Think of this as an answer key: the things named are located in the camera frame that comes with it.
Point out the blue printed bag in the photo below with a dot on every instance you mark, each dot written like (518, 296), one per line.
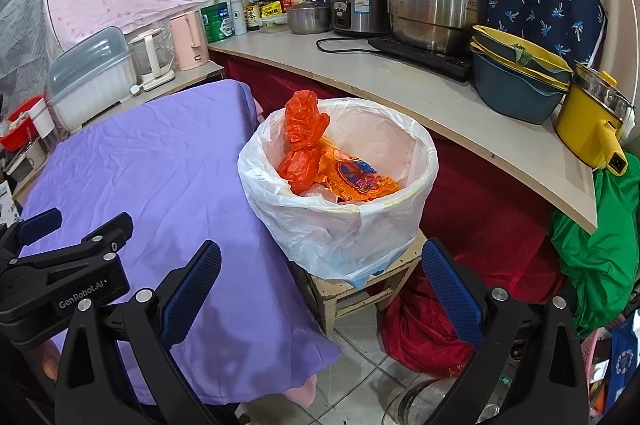
(620, 365)

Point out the purple bed sheet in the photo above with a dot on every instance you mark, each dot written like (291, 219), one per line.
(150, 180)

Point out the small steel pot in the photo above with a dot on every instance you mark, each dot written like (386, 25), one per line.
(307, 19)

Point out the red plastic basin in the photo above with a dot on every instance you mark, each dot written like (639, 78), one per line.
(17, 127)

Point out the pink electric kettle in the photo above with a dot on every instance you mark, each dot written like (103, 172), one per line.
(185, 42)

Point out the dark red curtain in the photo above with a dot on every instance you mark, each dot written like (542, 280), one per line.
(480, 215)

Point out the white blender cup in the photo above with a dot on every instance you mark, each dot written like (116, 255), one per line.
(41, 117)

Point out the green plastic bag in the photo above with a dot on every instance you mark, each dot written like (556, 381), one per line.
(595, 255)

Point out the green tin can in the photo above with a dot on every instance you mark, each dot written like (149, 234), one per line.
(216, 22)

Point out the red cloth bundle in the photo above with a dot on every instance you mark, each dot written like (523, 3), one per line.
(425, 335)

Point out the steel rice cooker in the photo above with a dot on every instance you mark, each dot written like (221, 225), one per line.
(357, 5)

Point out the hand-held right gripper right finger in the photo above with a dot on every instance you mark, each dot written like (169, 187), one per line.
(450, 295)

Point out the white printed cardboard box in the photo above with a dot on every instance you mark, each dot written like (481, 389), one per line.
(7, 205)

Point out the red plastic bag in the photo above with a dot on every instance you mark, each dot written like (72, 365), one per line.
(300, 140)

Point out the grey plastic tarp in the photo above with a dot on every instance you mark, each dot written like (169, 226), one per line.
(25, 30)

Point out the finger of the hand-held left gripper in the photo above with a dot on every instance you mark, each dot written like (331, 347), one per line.
(40, 220)
(95, 242)

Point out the white thermos bottle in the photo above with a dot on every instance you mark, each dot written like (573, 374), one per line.
(239, 17)

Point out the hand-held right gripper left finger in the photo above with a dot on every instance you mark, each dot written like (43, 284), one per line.
(192, 295)

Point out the bin with white plastic liner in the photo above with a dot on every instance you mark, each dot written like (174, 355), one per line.
(325, 235)

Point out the wooden stool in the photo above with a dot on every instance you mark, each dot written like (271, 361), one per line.
(350, 300)

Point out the white glass kettle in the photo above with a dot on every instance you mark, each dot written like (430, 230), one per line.
(147, 55)

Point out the pink cloth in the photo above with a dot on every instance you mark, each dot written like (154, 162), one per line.
(302, 397)

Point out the black induction cooker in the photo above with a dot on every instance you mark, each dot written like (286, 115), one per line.
(420, 60)

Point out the orange snack packet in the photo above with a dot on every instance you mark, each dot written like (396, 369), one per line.
(355, 175)

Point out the yellow label jar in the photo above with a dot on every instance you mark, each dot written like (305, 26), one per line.
(271, 10)

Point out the clear glass jar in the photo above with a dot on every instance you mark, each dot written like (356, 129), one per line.
(430, 405)

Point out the person's left hand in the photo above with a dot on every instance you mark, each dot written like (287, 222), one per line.
(51, 362)

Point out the clear food container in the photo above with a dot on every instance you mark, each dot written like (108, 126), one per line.
(274, 25)

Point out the white dish rack grey lid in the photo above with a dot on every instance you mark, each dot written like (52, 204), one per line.
(90, 80)

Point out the yellow electric pot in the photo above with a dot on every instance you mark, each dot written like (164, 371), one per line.
(585, 125)

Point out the stack of yellow blue bowls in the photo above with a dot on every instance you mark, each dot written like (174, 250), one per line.
(515, 85)

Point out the dark soy sauce bottle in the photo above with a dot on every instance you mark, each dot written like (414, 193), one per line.
(251, 12)

